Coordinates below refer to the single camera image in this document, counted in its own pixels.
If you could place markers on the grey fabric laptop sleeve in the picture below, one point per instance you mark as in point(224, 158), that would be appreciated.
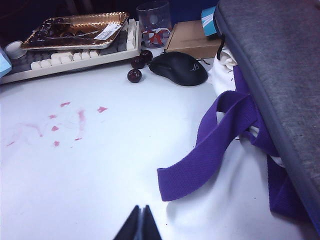
point(275, 50)

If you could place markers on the cream and grey mechanical keyboard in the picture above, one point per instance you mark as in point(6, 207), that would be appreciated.
point(62, 58)

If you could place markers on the dark red cherry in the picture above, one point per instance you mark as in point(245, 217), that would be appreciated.
point(147, 55)
point(134, 75)
point(137, 63)

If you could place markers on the black computer mouse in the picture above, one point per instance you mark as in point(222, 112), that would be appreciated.
point(180, 66)

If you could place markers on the red liquid stains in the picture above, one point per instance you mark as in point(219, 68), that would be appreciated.
point(81, 117)

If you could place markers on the sky blue wet wipes packet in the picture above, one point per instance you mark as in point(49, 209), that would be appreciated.
point(4, 63)

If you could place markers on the gold scalloped metal tray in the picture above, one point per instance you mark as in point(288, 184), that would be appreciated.
point(82, 37)

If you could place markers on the clear glass with red ribbon print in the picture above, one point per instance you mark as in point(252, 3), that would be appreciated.
point(155, 22)

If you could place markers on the brown cardboard box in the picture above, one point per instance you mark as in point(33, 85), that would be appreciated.
point(190, 40)

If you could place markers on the blue and white small carton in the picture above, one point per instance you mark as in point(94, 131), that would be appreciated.
point(208, 21)

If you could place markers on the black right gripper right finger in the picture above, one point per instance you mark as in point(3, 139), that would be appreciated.
point(150, 225)

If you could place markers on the white barcode label sticker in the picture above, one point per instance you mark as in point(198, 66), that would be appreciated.
point(107, 32)

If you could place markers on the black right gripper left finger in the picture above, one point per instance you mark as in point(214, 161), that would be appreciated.
point(132, 225)

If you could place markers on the small white round cup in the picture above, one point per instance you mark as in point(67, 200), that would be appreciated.
point(15, 48)

